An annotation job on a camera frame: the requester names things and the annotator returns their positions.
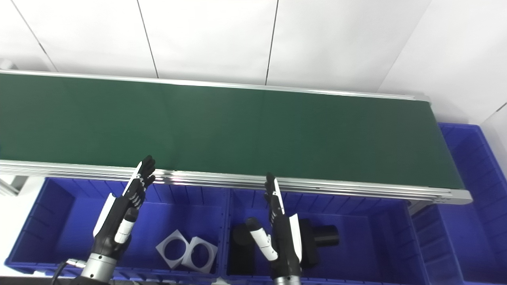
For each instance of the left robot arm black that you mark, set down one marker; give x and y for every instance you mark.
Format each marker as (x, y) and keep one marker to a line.
(98, 269)

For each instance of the aluminium conveyor leg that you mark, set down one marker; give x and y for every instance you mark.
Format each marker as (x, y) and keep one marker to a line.
(16, 184)
(420, 206)

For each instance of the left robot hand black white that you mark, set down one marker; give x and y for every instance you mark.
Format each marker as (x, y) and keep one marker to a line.
(115, 221)

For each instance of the green conveyor belt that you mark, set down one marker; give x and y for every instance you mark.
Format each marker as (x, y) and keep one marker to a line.
(245, 130)
(336, 189)

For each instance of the blue bin with white parts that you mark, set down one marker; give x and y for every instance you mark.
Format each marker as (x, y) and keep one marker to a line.
(71, 233)

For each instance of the blue bin with black parts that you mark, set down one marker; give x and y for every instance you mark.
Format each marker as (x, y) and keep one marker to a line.
(368, 245)

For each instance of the empty blue bin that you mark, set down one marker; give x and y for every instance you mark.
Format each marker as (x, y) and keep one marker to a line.
(475, 221)

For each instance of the black cylinder block part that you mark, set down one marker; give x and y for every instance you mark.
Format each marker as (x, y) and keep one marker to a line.
(323, 235)
(241, 253)

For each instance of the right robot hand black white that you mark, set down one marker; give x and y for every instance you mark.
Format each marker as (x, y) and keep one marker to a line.
(285, 245)

